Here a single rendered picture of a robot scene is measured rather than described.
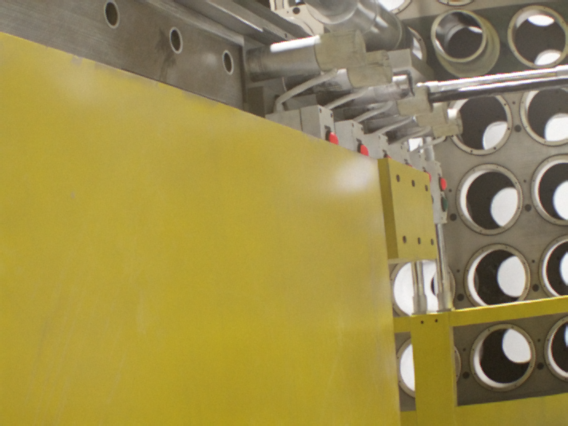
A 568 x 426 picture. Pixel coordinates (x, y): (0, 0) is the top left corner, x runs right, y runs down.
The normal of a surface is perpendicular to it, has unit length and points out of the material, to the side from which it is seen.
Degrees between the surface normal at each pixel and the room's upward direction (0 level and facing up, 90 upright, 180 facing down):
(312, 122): 90
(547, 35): 90
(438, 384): 90
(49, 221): 90
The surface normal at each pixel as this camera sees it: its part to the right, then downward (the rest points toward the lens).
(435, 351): -0.36, -0.04
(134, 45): 0.93, -0.12
